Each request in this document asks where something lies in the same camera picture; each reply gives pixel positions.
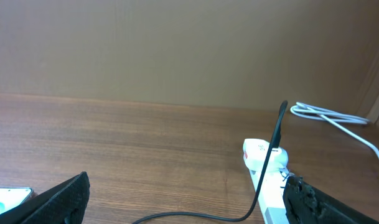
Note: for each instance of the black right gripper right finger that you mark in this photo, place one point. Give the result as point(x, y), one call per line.
point(306, 204)

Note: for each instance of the white USB charger plug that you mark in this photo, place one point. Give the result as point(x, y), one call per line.
point(254, 154)

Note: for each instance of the smartphone with blue screen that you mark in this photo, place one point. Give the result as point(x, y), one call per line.
point(12, 197)

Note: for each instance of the white power strip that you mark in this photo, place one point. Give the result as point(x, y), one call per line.
point(270, 198)

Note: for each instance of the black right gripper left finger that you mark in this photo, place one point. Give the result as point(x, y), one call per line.
point(64, 203)

